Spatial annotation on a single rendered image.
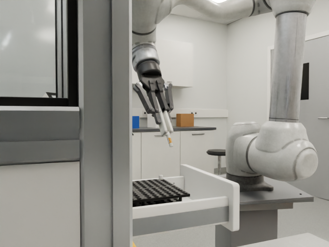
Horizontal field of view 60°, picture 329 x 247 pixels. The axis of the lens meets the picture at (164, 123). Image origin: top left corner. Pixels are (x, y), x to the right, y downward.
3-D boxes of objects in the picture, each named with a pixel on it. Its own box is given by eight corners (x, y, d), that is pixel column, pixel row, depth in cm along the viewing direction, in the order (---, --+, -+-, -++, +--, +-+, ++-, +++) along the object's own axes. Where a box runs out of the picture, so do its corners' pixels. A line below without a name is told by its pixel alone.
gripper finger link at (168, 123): (160, 115, 87) (162, 115, 87) (167, 136, 84) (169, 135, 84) (164, 110, 84) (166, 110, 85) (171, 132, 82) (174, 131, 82)
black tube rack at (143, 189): (163, 200, 83) (163, 178, 83) (190, 220, 67) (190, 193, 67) (84, 209, 75) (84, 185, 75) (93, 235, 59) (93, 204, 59)
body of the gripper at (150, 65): (154, 74, 97) (161, 98, 93) (131, 74, 92) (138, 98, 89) (163, 60, 91) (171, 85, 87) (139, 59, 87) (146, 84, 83)
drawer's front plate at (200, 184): (184, 197, 92) (185, 163, 92) (239, 231, 65) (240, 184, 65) (179, 198, 92) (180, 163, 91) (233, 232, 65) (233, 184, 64)
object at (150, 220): (182, 194, 90) (182, 175, 90) (228, 223, 66) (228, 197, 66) (45, 209, 76) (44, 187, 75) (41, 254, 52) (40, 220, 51)
